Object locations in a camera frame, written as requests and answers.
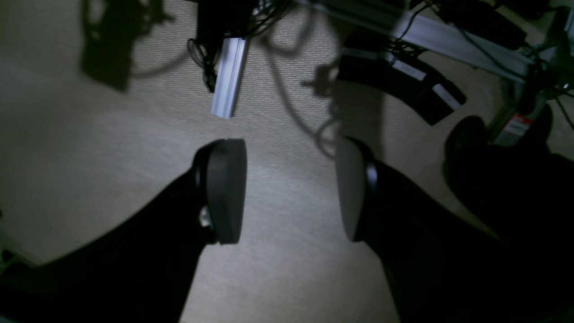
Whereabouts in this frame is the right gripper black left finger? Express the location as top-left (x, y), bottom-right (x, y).
top-left (1, 139), bottom-right (247, 323)

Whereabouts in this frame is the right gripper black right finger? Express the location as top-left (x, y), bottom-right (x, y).
top-left (335, 136), bottom-right (573, 323)

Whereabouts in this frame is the aluminium extrusion rail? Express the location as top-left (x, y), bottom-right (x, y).
top-left (211, 38), bottom-right (248, 119)

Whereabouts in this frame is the black cable bundle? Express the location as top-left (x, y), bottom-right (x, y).
top-left (187, 38), bottom-right (220, 94)

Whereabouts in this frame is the long aluminium frame beam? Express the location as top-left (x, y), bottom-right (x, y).
top-left (299, 0), bottom-right (535, 83)

